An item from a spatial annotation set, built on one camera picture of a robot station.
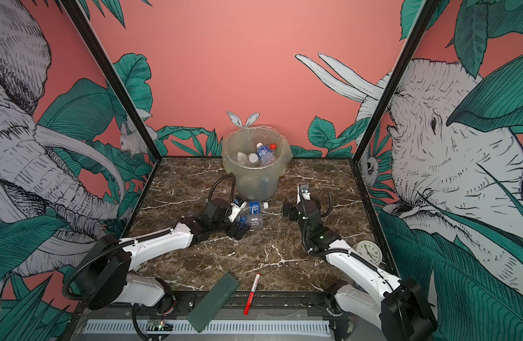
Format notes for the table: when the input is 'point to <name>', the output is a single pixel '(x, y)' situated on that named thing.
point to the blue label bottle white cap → (265, 154)
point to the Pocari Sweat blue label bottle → (251, 221)
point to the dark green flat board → (212, 302)
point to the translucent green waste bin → (259, 182)
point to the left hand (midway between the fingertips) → (242, 217)
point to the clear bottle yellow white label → (240, 158)
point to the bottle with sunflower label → (252, 159)
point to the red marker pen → (248, 305)
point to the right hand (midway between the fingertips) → (294, 194)
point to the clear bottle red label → (273, 146)
